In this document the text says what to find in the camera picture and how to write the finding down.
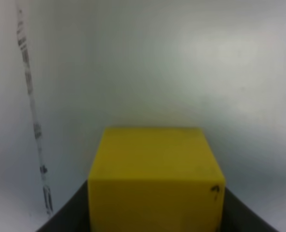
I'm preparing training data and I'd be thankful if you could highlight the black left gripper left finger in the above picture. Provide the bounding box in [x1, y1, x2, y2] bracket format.
[38, 182, 91, 232]

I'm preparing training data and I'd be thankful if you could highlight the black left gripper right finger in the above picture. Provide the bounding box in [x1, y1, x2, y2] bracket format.
[220, 188, 277, 232]

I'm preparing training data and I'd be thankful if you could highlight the yellow wooden cube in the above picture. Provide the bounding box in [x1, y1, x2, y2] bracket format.
[87, 127, 226, 232]

